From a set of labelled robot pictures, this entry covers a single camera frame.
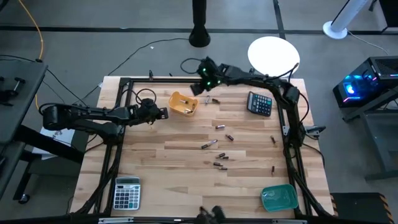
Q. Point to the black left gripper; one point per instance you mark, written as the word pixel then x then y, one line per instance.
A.
pixel 149 117

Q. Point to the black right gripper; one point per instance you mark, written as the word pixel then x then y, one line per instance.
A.
pixel 213 74

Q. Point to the yellow plastic bin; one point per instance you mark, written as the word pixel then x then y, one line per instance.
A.
pixel 175 105

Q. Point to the dark grey battery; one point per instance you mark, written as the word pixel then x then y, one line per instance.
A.
pixel 216 101

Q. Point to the teal plastic bin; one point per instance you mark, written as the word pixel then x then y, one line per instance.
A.
pixel 280 199

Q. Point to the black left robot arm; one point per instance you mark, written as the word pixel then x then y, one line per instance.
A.
pixel 90 113

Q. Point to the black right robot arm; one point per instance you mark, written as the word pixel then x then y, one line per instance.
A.
pixel 273 85

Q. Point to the black pole stand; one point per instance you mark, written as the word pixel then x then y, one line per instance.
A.
pixel 199 34

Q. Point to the black desk calculator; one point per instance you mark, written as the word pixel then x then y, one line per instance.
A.
pixel 259 104

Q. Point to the white round table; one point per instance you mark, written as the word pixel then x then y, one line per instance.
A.
pixel 273 56

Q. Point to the silver desk calculator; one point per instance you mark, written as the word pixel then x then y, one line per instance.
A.
pixel 127 196

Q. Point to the white paper sheet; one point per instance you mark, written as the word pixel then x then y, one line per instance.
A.
pixel 62 137

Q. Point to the grey side table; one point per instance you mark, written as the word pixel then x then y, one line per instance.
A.
pixel 18 118

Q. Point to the white tower fan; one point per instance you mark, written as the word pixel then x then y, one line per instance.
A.
pixel 335 30

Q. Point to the black clamp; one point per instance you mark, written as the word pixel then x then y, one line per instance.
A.
pixel 9 93

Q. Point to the black caster wheel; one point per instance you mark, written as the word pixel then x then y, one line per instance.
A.
pixel 24 199

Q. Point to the computer tower with lights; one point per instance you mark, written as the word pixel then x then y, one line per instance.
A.
pixel 367 84

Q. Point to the grey metal desk stand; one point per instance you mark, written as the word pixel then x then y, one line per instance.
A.
pixel 379 140

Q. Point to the black hazard striped mat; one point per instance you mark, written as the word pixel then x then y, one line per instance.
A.
pixel 357 208

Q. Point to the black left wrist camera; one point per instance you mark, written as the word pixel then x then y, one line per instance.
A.
pixel 149 104

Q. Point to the black metal rig frame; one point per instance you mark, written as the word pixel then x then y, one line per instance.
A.
pixel 161 80

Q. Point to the black frame clip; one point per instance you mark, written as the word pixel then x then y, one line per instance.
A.
pixel 151 75

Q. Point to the silver metal bracket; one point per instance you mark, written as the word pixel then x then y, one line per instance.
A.
pixel 289 221
pixel 115 221

